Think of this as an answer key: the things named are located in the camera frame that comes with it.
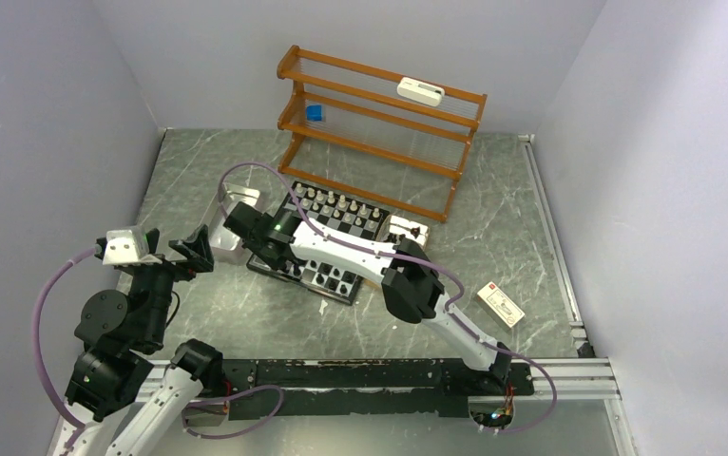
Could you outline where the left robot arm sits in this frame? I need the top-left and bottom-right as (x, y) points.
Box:
(32, 225), (230, 455)

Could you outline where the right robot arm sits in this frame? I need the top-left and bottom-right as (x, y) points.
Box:
(223, 202), (511, 393)

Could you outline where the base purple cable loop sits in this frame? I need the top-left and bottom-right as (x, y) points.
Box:
(180, 385), (284, 441)

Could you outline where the white rectangular device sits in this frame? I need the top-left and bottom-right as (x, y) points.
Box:
(396, 77), (446, 107)

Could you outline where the silver tin box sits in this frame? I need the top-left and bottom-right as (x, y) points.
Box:
(201, 183), (266, 265)

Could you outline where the black and white chessboard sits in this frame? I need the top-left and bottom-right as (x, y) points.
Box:
(246, 180), (391, 305)

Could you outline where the white labelled card box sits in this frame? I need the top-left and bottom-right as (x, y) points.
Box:
(476, 281), (526, 329)

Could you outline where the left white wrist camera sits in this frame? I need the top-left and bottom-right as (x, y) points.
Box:
(96, 225), (150, 266)

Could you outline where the black base frame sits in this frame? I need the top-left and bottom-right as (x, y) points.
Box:
(178, 339), (535, 422)

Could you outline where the orange wooden shelf rack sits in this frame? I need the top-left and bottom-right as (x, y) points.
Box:
(276, 45), (488, 222)

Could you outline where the blue cube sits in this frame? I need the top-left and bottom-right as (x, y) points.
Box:
(304, 104), (325, 122)

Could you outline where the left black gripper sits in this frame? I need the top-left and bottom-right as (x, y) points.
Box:
(128, 221), (212, 345)

